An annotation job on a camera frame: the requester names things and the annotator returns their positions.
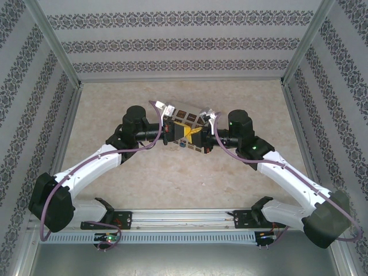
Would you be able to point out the small blue padlock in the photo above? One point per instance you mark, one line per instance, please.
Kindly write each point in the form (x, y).
(182, 145)

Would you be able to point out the wooden board with brown tiles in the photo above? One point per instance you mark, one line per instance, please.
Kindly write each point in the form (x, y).
(188, 115)

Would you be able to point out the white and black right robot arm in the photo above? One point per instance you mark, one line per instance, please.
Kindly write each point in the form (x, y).
(287, 172)

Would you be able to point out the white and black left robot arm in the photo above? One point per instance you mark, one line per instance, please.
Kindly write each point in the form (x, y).
(95, 161)

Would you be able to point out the grey metal panel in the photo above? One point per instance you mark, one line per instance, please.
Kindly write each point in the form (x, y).
(184, 261)

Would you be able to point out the small green-lit circuit board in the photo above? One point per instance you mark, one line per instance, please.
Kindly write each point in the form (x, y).
(107, 238)

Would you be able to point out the aluminium side frame rail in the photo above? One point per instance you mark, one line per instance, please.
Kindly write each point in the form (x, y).
(299, 135)
(67, 138)

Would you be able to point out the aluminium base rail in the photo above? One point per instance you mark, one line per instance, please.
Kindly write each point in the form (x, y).
(178, 220)

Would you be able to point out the aluminium frame post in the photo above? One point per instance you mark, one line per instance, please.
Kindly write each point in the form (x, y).
(54, 43)
(309, 43)

